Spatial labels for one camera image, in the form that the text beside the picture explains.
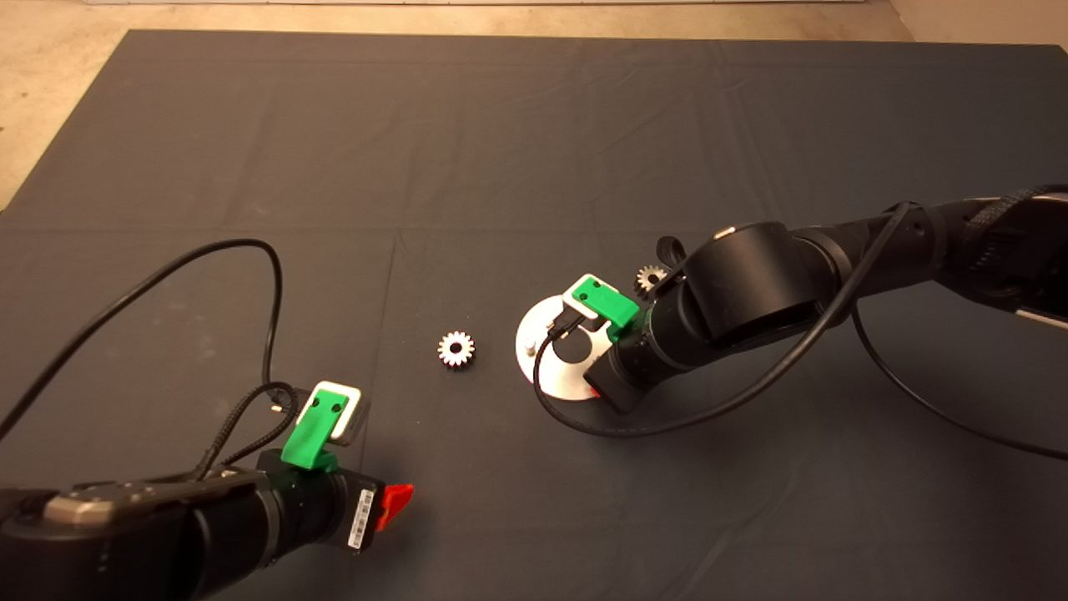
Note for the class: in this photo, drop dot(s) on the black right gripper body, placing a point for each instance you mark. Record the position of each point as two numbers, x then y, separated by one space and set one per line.
630 367

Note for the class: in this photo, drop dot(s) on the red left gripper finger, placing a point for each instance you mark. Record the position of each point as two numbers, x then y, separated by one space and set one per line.
395 499

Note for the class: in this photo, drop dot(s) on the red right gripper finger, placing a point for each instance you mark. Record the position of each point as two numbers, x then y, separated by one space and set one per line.
592 391

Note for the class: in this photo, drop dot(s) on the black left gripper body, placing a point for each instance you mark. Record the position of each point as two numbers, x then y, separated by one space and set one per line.
317 505

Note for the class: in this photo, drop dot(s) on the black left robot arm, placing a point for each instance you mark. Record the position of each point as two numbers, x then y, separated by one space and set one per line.
125 547

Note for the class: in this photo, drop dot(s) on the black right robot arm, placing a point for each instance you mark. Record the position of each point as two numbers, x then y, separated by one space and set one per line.
759 284

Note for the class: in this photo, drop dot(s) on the round metal carrier plate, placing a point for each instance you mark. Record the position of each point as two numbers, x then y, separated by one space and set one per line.
534 334

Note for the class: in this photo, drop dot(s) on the small steel planetary gear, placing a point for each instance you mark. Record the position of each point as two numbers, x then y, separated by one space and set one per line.
647 277
456 351

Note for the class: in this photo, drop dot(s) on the dark grey table cloth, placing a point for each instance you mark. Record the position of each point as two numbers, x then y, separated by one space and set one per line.
501 142

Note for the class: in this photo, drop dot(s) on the green right camera mount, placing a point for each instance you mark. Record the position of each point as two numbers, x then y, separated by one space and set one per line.
609 305

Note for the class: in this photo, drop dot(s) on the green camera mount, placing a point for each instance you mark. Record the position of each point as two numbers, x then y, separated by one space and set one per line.
609 305
313 427

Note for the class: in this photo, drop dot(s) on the green left camera mount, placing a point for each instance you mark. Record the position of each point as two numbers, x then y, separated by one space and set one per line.
313 427

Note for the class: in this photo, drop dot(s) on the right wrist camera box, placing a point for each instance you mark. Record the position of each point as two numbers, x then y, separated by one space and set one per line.
576 302

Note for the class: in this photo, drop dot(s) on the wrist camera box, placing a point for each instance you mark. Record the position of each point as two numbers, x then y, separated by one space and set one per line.
576 302
357 413

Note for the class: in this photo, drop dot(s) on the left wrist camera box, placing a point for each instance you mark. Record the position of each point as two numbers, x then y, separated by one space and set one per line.
357 413

